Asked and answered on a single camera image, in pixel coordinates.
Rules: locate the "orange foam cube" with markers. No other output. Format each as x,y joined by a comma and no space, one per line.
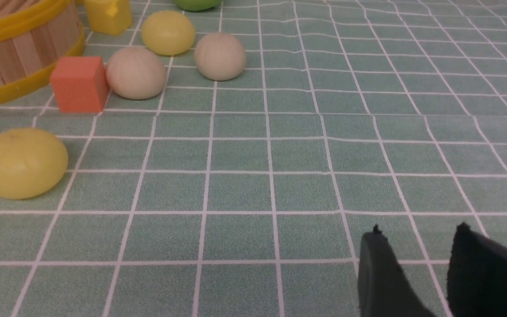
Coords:
80,85

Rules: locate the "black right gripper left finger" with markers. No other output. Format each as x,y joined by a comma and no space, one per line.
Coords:
383,289

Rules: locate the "yellow bun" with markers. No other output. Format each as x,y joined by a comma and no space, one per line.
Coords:
32,161
168,33

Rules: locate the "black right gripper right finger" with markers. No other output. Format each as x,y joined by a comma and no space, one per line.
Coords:
477,275

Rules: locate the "bamboo steamer tray yellow rim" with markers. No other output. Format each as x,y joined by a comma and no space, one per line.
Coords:
34,35

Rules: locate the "yellow foam block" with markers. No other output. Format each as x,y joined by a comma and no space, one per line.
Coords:
111,17

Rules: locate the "green toy apple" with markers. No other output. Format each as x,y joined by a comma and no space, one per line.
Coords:
197,5

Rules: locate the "white bun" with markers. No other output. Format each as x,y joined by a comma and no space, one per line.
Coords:
220,56
136,73

